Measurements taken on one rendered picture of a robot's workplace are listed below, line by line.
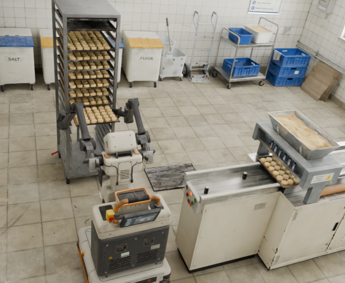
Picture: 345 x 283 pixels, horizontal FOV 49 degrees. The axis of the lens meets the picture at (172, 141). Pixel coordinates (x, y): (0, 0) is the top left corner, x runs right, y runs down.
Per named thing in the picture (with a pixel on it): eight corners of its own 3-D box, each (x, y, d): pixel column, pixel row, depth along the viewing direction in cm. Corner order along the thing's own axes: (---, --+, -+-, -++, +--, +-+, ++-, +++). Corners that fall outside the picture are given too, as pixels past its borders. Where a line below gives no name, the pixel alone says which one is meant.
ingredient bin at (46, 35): (44, 92, 572) (41, 42, 530) (41, 74, 620) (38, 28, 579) (80, 90, 591) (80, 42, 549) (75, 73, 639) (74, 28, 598)
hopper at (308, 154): (290, 123, 334) (295, 109, 326) (334, 160, 292) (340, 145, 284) (263, 126, 323) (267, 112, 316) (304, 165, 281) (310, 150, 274)
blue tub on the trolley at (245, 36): (240, 36, 671) (242, 27, 663) (252, 44, 642) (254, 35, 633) (225, 36, 660) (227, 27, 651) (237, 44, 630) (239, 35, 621)
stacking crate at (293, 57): (295, 58, 735) (298, 48, 724) (308, 65, 705) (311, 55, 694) (269, 58, 713) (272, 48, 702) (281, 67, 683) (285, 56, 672)
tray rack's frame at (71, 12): (113, 178, 419) (122, 14, 322) (66, 185, 399) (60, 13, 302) (99, 146, 466) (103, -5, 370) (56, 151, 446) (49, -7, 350)
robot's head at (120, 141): (137, 149, 277) (134, 129, 279) (109, 153, 269) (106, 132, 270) (132, 152, 290) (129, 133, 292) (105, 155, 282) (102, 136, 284)
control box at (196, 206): (186, 194, 311) (189, 180, 303) (199, 214, 293) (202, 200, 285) (182, 194, 309) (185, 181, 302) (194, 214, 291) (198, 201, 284)
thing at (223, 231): (237, 232, 378) (260, 160, 330) (255, 259, 352) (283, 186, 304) (172, 247, 352) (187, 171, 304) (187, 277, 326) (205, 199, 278)
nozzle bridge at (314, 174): (276, 150, 359) (286, 118, 341) (327, 200, 305) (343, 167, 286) (246, 153, 347) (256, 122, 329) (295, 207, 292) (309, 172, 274)
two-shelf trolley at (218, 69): (246, 73, 743) (262, 15, 682) (265, 86, 701) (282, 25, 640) (210, 76, 707) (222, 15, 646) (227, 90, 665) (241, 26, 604)
